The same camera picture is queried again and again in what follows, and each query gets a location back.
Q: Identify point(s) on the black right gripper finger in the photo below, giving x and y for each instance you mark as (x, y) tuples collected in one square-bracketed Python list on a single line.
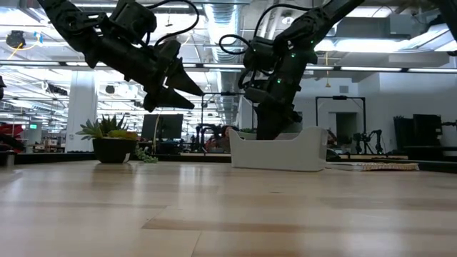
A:
[(294, 126), (269, 125)]

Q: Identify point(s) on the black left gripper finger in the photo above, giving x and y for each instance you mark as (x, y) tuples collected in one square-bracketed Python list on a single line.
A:
[(182, 80), (168, 101)]

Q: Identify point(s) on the small background robot arm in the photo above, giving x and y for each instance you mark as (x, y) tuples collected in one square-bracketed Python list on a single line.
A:
[(358, 139)]

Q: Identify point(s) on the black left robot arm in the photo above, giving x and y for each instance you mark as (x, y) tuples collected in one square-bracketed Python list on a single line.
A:
[(68, 21)]

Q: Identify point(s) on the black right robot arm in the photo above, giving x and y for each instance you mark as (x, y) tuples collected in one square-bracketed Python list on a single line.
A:
[(321, 18)]

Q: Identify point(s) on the black background monitor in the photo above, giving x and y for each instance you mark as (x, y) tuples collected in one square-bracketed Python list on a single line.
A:
[(168, 126)]

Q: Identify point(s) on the white plastic bin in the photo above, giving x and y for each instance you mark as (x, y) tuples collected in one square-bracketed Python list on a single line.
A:
[(278, 157)]

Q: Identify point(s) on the white square pillar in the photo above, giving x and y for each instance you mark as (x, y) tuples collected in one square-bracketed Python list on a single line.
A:
[(82, 107)]

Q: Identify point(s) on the succulent plant in black pot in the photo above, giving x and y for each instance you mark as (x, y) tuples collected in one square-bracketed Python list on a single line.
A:
[(112, 150)]

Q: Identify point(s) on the long ceiling light strip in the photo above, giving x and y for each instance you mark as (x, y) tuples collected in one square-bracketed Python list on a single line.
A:
[(371, 68), (28, 63)]

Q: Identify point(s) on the flat pale woven pad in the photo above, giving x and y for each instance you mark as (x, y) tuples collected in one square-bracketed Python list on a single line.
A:
[(375, 166)]

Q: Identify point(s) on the black ceiling device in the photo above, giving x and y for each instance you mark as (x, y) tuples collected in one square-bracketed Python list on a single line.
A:
[(15, 39)]

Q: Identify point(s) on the black background equipment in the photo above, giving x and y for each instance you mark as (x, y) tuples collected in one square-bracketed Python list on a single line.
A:
[(425, 128)]

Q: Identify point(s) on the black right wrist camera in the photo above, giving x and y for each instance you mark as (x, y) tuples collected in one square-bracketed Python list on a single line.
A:
[(262, 53)]

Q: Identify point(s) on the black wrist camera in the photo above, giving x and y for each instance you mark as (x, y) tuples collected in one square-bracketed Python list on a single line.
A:
[(134, 18), (262, 53)]

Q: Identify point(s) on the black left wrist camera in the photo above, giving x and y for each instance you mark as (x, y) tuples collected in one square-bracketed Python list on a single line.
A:
[(134, 18)]

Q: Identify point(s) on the black gantry frame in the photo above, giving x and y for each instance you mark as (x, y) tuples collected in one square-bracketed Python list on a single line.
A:
[(339, 97)]

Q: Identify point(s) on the silver ceiling air duct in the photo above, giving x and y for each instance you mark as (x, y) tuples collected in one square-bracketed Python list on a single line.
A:
[(223, 21)]

